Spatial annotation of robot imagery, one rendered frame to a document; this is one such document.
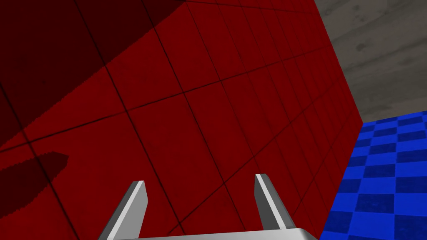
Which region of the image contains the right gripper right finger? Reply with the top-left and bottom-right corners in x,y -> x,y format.
254,173 -> 297,231

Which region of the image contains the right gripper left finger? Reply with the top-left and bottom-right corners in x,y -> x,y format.
98,180 -> 149,240

